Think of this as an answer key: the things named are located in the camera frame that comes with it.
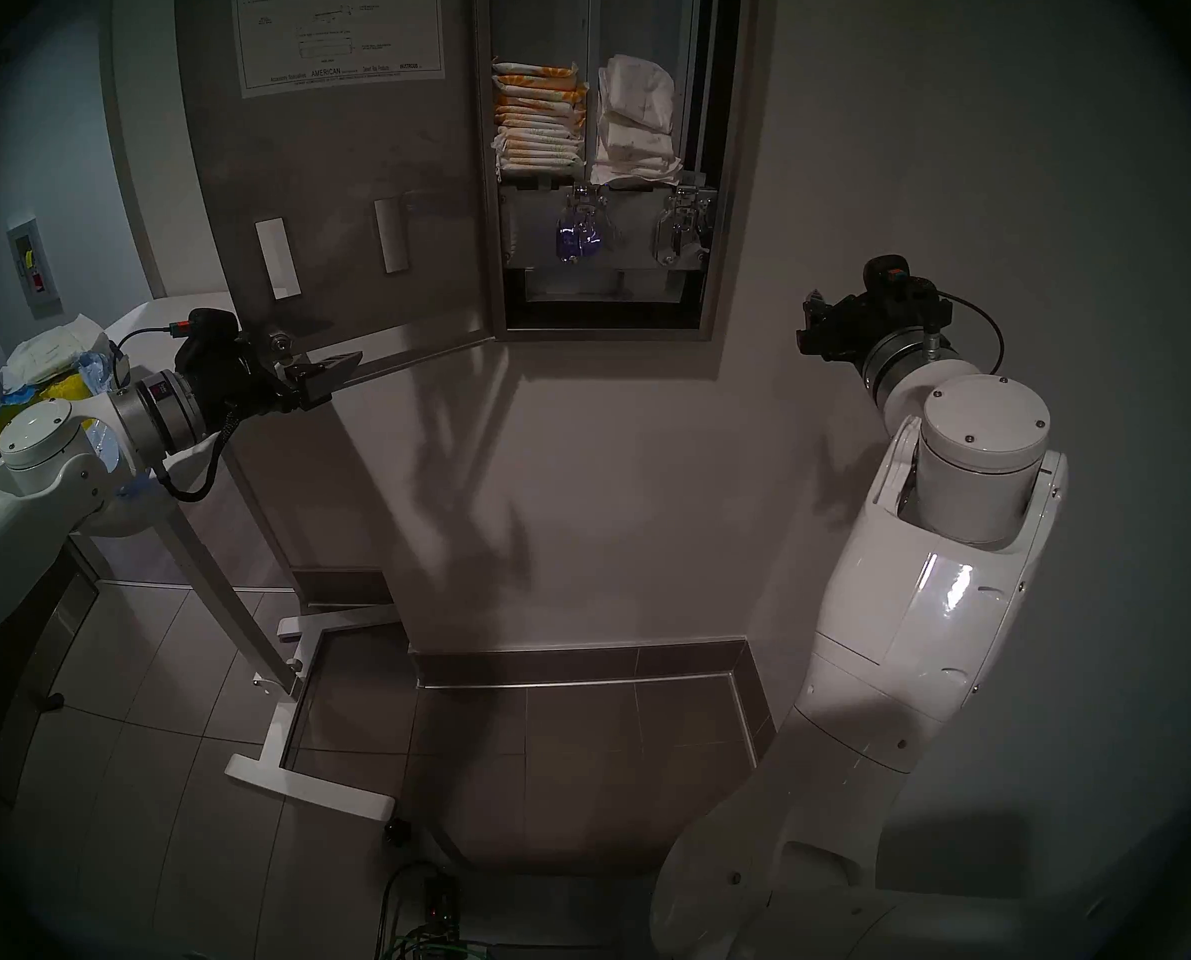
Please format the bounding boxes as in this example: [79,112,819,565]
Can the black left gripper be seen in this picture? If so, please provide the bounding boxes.
[180,330,366,429]

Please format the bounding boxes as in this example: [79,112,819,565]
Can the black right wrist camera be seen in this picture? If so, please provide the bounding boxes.
[863,255,938,309]

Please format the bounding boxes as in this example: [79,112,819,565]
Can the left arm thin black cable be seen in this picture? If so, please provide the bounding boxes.
[113,323,191,361]

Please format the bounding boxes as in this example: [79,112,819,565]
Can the left arm thick braided cable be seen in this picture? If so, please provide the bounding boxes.
[155,408,241,504]

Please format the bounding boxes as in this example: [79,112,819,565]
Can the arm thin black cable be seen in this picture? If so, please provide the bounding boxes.
[113,323,191,361]
[935,290,1005,374]

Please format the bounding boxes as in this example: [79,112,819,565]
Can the white pads inside dispenser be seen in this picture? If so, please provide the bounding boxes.
[590,108,684,187]

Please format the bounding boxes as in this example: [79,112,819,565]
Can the white overbed table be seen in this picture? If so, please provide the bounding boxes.
[65,288,398,822]

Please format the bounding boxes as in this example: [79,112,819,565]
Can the right arm thick braided cable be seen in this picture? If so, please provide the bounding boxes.
[910,283,954,344]

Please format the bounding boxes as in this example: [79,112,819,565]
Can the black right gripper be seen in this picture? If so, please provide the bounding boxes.
[797,288,906,369]

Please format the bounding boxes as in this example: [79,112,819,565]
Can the orange printed pad stack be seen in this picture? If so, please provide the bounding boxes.
[493,61,589,179]

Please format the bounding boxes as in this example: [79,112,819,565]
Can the grey robot base platform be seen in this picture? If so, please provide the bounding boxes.
[395,818,671,960]

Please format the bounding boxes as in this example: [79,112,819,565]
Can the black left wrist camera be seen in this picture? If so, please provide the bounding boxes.
[173,308,241,371]

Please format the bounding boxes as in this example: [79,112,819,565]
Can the arm thick braided cable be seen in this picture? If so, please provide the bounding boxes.
[910,283,954,344]
[155,408,241,504]

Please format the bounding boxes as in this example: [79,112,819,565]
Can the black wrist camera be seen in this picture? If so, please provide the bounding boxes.
[173,308,241,371]
[863,255,938,309]

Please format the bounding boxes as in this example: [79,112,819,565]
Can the stainless steel dispenser cabinet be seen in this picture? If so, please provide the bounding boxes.
[475,0,758,344]

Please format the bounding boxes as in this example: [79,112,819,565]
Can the stainless steel dispenser door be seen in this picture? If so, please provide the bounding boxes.
[175,0,501,394]

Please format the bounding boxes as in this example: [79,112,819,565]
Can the black electronics box red light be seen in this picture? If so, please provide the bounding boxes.
[420,873,461,934]

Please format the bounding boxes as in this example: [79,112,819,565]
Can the white printed instruction sheet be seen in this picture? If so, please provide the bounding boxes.
[230,0,448,99]

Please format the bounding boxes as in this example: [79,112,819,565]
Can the white sanitary pad stack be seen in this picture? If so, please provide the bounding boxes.
[3,313,111,384]

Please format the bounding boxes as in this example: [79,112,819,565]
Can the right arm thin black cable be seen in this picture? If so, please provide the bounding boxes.
[935,290,1005,374]

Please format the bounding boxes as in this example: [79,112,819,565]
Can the chrome dispenser push lever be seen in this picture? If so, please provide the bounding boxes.
[649,186,716,269]
[553,183,616,267]

